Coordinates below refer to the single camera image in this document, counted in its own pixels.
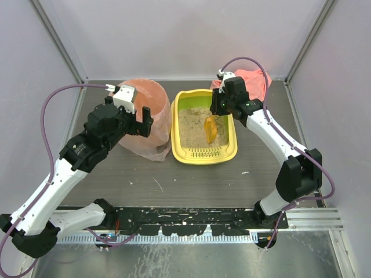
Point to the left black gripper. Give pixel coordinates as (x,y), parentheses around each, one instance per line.
(138,125)

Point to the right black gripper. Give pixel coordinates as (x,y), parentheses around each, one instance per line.
(217,102)

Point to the orange litter scoop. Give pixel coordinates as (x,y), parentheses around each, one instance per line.
(210,128)

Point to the yellow green litter box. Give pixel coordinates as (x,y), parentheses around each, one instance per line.
(199,156)

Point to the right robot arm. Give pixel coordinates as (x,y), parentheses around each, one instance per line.
(300,173)

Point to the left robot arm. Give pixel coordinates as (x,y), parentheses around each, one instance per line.
(33,228)

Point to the cat litter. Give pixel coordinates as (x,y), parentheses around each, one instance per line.
(192,132)

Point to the pink cloth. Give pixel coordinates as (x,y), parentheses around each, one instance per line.
(254,83)

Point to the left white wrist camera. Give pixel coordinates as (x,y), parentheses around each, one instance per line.
(123,96)

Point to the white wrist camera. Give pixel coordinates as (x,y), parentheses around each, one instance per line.
(223,76)
(123,96)

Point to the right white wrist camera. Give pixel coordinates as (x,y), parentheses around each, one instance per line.
(223,76)

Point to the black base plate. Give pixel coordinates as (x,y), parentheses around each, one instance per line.
(186,221)

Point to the slotted cable duct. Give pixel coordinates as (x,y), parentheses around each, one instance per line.
(206,238)

